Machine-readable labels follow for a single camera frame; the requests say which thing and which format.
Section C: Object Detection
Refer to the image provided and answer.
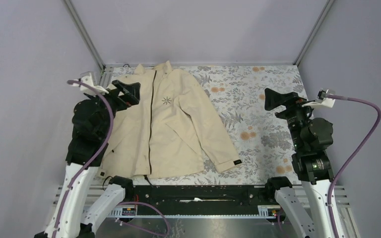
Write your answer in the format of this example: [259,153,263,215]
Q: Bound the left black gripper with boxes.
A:
[87,79,141,137]

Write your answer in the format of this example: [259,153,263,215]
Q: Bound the cream zip-up jacket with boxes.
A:
[102,62,242,179]

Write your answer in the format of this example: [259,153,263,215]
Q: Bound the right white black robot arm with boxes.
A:
[264,88,348,238]

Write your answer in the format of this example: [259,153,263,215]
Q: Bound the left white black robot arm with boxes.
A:
[35,79,141,238]

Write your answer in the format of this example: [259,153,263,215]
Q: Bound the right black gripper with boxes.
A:
[263,87,319,150]

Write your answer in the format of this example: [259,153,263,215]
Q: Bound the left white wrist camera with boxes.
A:
[79,71,109,96]

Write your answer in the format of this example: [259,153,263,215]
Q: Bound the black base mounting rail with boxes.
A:
[124,185,279,216]

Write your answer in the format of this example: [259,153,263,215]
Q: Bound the floral patterned table cloth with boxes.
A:
[112,65,306,185]

